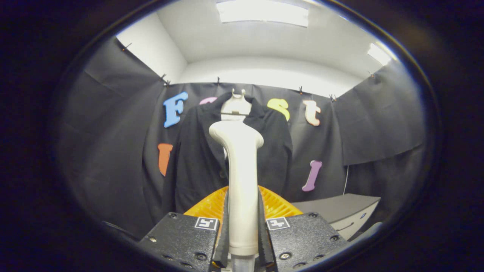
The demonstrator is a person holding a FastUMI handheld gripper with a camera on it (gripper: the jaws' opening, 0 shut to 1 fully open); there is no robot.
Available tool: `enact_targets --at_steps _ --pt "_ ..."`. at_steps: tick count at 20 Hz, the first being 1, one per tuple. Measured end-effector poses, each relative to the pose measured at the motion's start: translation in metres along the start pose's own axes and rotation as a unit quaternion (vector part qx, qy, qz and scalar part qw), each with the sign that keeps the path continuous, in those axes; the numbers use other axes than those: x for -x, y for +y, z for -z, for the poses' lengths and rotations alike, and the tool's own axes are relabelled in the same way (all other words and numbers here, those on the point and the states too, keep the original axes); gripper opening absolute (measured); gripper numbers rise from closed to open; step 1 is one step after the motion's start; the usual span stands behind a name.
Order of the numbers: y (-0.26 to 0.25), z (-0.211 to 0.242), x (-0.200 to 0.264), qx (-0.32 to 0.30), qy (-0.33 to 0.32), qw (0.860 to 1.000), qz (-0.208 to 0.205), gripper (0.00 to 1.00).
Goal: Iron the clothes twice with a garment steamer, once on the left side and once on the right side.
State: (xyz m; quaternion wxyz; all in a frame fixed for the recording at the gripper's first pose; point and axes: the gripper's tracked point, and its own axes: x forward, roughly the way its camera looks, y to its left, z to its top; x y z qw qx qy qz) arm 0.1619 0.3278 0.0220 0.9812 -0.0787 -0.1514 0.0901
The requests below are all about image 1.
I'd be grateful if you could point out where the grey cabinet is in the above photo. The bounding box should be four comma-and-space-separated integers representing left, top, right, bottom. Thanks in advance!
291, 193, 382, 241

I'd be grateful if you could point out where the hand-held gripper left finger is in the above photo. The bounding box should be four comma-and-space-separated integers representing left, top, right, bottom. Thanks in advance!
138, 186, 230, 272

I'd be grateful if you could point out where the white garment steamer with hose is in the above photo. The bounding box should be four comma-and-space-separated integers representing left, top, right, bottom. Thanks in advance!
209, 121, 264, 272

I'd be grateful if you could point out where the large ceiling light panel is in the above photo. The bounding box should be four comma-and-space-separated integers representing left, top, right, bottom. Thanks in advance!
216, 0, 309, 28

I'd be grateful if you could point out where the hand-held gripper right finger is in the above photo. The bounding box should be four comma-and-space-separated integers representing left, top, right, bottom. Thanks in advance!
258, 185, 348, 272

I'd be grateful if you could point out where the small ceiling light panel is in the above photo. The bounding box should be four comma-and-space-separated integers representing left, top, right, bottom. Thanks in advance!
367, 43, 392, 66

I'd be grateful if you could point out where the black suit jacket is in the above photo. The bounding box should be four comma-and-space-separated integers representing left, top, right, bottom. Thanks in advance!
175, 92, 293, 214

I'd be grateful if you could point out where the black backdrop cloth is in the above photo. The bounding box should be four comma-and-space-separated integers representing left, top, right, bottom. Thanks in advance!
57, 36, 428, 238

